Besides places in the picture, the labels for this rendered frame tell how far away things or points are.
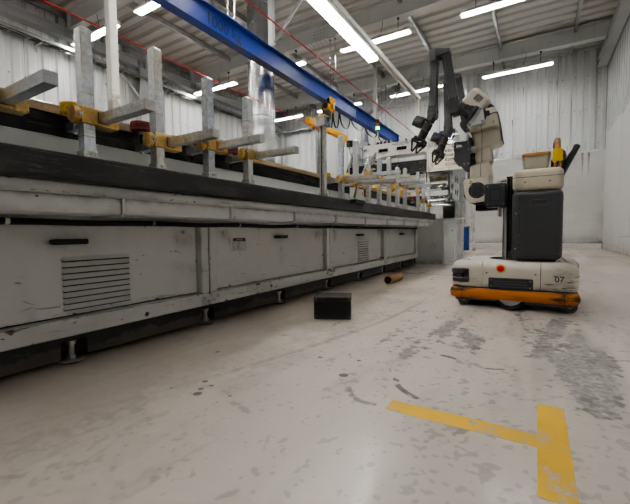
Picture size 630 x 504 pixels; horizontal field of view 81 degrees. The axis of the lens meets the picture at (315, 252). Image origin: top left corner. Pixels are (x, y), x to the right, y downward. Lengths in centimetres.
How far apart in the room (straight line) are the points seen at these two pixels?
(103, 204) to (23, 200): 22
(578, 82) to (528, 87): 109
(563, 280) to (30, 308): 242
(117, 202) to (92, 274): 34
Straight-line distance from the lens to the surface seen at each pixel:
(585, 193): 1157
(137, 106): 124
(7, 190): 130
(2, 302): 153
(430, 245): 545
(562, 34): 1119
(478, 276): 243
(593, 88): 1206
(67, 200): 135
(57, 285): 158
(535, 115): 1189
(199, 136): 140
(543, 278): 241
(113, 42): 276
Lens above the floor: 46
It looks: 3 degrees down
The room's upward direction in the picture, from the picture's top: 1 degrees counter-clockwise
